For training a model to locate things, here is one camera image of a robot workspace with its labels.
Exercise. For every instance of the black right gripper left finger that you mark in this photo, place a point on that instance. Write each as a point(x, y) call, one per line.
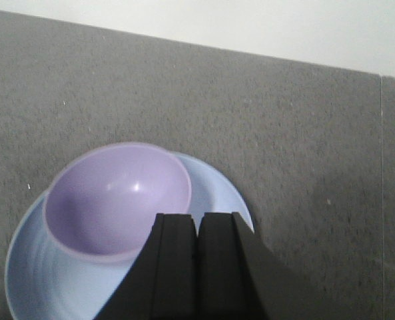
point(162, 282)

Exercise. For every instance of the purple plastic bowl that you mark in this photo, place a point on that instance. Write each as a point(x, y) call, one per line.
point(102, 205)

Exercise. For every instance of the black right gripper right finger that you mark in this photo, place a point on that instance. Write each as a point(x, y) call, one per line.
point(239, 278)

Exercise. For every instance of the light blue plastic plate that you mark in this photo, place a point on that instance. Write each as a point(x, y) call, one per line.
point(43, 282)

